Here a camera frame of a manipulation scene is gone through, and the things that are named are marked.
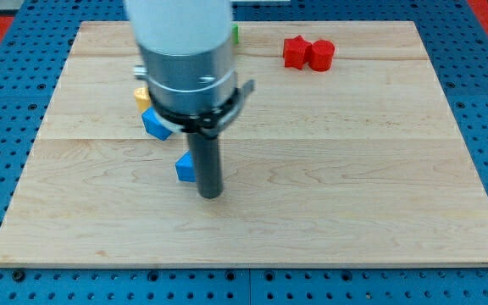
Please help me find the blue triangle block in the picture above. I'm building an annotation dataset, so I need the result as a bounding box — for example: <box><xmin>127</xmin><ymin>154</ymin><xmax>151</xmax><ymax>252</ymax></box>
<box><xmin>175</xmin><ymin>152</ymin><xmax>196</xmax><ymax>182</ymax></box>

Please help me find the blue pentagon block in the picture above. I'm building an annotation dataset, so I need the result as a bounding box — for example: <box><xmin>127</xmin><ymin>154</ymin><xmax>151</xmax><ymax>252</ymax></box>
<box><xmin>141</xmin><ymin>108</ymin><xmax>172</xmax><ymax>141</ymax></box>

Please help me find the wooden board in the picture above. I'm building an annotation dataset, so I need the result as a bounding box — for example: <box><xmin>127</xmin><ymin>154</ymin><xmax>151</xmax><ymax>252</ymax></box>
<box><xmin>0</xmin><ymin>21</ymin><xmax>488</xmax><ymax>269</ymax></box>

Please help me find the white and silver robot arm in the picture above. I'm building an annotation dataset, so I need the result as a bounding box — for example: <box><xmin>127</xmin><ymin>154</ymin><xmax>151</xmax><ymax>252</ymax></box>
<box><xmin>124</xmin><ymin>0</ymin><xmax>236</xmax><ymax>115</ymax></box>

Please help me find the black clamp ring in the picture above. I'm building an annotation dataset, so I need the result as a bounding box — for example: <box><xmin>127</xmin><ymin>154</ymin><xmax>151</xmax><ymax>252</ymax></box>
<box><xmin>147</xmin><ymin>79</ymin><xmax>256</xmax><ymax>140</ymax></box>

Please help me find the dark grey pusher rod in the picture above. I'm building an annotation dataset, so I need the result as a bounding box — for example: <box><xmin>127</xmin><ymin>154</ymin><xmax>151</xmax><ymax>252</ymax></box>
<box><xmin>186</xmin><ymin>133</ymin><xmax>223</xmax><ymax>199</ymax></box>

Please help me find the green block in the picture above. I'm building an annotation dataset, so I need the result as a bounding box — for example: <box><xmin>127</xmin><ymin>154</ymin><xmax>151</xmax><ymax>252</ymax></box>
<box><xmin>231</xmin><ymin>24</ymin><xmax>239</xmax><ymax>45</ymax></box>

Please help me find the red star block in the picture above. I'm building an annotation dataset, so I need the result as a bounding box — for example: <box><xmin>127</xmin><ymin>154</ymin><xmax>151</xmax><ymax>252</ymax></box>
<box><xmin>282</xmin><ymin>36</ymin><xmax>312</xmax><ymax>70</ymax></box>

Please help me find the yellow block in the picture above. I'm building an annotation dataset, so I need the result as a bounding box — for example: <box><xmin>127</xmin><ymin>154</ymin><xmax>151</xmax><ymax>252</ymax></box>
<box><xmin>134</xmin><ymin>87</ymin><xmax>151</xmax><ymax>114</ymax></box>

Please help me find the red cylinder block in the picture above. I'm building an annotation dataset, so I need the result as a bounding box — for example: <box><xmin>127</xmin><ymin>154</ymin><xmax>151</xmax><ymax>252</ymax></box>
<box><xmin>308</xmin><ymin>40</ymin><xmax>336</xmax><ymax>72</ymax></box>

